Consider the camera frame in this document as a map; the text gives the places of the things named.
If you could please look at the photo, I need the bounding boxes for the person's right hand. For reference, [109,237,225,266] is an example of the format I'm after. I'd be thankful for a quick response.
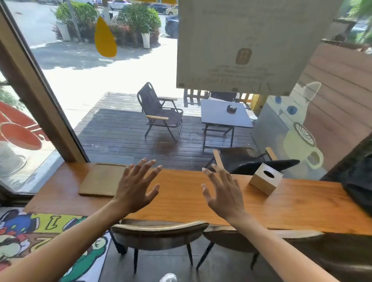
[201,163,248,221]

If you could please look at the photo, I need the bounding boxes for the person's left hand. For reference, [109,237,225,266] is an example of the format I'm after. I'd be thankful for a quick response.
[112,158,163,215]

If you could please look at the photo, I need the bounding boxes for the square wooden tray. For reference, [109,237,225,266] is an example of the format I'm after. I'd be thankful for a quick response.
[77,163,127,198]

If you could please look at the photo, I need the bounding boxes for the wooden tissue box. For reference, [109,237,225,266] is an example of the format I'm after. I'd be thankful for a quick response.
[249,162,284,196]

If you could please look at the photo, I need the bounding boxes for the person's left forearm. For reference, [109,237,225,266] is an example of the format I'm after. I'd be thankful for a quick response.
[0,200,128,282]

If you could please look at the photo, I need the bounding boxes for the person's right forearm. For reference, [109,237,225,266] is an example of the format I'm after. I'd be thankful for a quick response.
[229,213,339,282]

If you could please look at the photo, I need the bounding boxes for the brown leather chair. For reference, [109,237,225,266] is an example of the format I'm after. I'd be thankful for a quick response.
[110,219,209,273]
[196,225,325,271]

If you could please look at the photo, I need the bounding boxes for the long wooden table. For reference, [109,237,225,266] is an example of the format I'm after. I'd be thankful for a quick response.
[23,162,372,236]

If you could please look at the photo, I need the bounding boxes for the dark folding chair wooden armrests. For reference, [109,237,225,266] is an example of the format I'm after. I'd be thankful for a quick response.
[205,146,278,174]
[136,82,184,142]

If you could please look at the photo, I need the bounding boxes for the black curved chair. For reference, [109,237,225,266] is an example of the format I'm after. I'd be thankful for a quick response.
[232,159,300,176]

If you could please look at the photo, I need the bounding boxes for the grey outdoor folding table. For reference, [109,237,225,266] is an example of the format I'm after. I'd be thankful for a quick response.
[200,98,254,151]

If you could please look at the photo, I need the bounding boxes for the cat and cup window sticker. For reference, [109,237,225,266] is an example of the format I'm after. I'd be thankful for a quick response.
[267,81,325,170]

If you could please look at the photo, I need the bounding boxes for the black folding chair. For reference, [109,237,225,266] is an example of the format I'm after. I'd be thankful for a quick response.
[209,91,238,102]

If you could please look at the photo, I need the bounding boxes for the brown wooden picket fence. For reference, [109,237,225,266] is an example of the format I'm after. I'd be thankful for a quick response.
[183,88,210,108]

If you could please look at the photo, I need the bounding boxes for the cartoon hopscotch rug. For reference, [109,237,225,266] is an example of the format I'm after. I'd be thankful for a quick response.
[0,208,112,282]

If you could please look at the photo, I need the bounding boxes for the red window sticker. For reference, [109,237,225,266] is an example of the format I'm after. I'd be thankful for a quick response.
[0,101,50,151]

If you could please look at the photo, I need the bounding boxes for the large grey plant pot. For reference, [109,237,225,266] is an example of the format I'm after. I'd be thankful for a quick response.
[0,142,27,176]

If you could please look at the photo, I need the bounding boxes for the black bag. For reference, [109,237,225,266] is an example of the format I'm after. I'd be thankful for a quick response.
[321,139,372,217]

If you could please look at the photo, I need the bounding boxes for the yellow drop window sticker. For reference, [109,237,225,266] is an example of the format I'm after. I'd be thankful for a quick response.
[94,16,118,58]

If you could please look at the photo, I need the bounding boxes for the dark parked car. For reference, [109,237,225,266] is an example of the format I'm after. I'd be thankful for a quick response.
[165,14,179,39]

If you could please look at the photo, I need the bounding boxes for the white paper window poster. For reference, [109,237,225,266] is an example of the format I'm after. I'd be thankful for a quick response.
[176,0,343,96]

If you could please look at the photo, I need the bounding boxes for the green bush in white pot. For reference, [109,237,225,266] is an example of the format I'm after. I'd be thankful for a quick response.
[116,3,161,49]
[55,1,99,43]

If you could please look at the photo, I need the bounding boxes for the white parked car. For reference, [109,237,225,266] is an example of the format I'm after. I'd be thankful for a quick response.
[107,0,132,11]

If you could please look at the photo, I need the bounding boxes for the yellow post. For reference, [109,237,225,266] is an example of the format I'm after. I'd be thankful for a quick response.
[250,93,268,115]

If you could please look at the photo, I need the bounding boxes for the wooden door frame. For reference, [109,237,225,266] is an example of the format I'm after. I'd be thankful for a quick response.
[0,3,89,163]

